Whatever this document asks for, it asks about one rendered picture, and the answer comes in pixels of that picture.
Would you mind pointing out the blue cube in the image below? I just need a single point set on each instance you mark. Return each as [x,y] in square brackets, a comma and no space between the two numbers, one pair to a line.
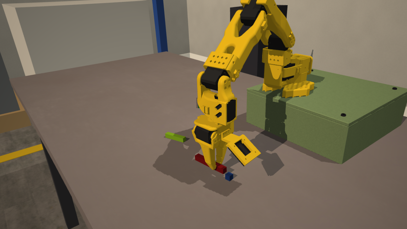
[229,176]

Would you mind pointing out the dark red rod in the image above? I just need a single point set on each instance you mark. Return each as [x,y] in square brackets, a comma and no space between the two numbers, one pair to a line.
[220,168]

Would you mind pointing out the lime green rod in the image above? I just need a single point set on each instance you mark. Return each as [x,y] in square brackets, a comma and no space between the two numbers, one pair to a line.
[175,137]

